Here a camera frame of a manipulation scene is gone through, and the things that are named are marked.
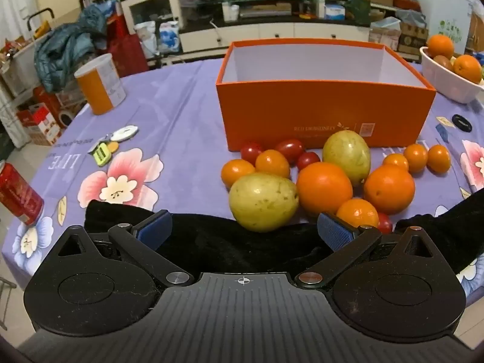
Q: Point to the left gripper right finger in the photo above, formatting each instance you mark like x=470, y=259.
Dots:
x=347, y=243

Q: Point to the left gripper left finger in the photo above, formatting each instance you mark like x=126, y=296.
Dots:
x=141, y=242

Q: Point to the small orange kumquat front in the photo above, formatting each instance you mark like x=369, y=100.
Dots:
x=357, y=212

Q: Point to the red cherry tomato front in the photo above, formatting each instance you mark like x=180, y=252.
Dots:
x=385, y=225

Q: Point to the red cherry tomato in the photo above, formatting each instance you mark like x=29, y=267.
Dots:
x=306, y=159
x=291, y=149
x=250, y=152
x=385, y=225

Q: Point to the large orange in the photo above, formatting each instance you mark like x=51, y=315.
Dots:
x=323, y=187
x=390, y=189

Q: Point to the purple floral tablecloth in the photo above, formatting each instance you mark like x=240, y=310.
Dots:
x=174, y=163

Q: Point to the red soda can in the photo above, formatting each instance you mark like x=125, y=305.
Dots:
x=18, y=196

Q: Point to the orange cardboard box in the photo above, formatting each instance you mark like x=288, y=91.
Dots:
x=274, y=89

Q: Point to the white plastic basket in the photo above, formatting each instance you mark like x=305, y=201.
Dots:
x=452, y=86

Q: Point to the blue jacket pile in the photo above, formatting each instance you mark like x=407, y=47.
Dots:
x=57, y=55

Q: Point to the white tv cabinet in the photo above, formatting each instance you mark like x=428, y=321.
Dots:
x=218, y=37

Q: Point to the orange in basket front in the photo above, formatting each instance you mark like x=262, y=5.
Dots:
x=467, y=67

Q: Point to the orange in basket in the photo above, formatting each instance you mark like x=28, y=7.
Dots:
x=467, y=67
x=440, y=45

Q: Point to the orange in basket back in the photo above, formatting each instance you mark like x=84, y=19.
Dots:
x=440, y=45

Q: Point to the white small cabinet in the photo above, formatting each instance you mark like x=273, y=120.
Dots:
x=140, y=11

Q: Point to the white freezer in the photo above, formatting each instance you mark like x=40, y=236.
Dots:
x=449, y=17

